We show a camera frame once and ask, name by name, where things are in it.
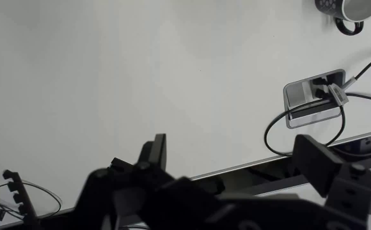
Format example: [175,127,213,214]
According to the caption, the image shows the silver table socket box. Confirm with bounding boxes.
[283,70,349,130]

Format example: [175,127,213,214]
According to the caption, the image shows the dark grey mug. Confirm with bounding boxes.
[314,0,371,36]

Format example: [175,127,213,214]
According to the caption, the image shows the black looping socket cable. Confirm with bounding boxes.
[264,100,347,158]

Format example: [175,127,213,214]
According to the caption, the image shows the black cable clip strip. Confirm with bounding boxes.
[3,169,40,228]

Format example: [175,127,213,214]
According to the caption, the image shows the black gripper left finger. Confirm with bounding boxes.
[68,134,183,230]

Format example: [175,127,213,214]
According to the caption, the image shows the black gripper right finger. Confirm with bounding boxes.
[292,135,371,224]

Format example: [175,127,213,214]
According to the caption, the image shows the thin black cable under desk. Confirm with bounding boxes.
[0,181,63,222]

